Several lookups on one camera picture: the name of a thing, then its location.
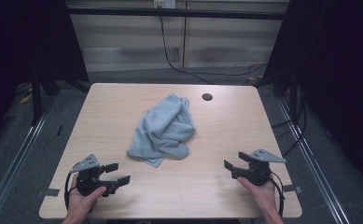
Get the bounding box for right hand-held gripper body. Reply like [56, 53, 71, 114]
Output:
[230, 148, 286, 187]

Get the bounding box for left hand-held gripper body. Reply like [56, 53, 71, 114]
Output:
[71, 153, 119, 198]

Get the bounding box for light blue towel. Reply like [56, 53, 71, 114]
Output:
[126, 92, 197, 169]

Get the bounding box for person's right hand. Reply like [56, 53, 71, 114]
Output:
[236, 175, 278, 217]

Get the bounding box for person's left hand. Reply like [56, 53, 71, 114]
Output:
[67, 173, 107, 218]

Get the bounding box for grey tape strip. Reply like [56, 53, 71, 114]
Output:
[43, 188, 61, 198]
[282, 184, 303, 194]

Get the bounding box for black metal stand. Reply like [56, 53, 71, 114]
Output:
[30, 66, 44, 126]

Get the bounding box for yellow object on floor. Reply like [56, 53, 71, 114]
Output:
[19, 92, 34, 105]

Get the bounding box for black curtain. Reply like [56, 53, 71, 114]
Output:
[0, 0, 91, 153]
[257, 0, 363, 195]

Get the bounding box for black horizontal metal bar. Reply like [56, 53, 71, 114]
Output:
[66, 7, 286, 21]

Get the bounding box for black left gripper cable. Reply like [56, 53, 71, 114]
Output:
[63, 161, 81, 213]

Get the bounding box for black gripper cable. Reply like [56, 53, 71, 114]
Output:
[63, 161, 81, 213]
[268, 171, 286, 217]

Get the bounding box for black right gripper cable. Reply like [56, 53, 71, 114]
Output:
[268, 171, 286, 217]

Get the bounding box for metal floor rail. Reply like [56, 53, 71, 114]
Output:
[0, 104, 54, 224]
[275, 98, 353, 224]

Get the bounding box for black floor cables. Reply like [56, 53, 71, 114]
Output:
[271, 88, 308, 158]

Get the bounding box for black wall cable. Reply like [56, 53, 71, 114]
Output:
[158, 7, 269, 86]

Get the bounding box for white wall outlet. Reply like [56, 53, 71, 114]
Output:
[153, 0, 177, 9]

